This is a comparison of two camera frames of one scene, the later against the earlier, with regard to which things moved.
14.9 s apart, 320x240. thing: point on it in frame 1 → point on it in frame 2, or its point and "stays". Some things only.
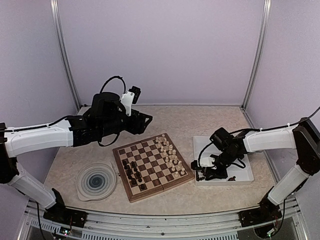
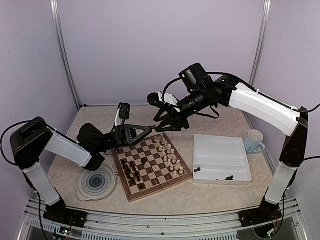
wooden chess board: (150, 165) stays
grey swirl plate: (95, 181) stays
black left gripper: (138, 125) → (121, 133)
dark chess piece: (126, 167) stays
